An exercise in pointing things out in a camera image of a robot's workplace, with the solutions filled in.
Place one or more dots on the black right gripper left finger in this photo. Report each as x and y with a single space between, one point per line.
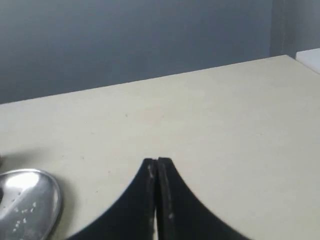
132 216

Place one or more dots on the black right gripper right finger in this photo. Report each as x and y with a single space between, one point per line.
180 214

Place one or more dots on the round steel plate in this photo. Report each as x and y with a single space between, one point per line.
30 204

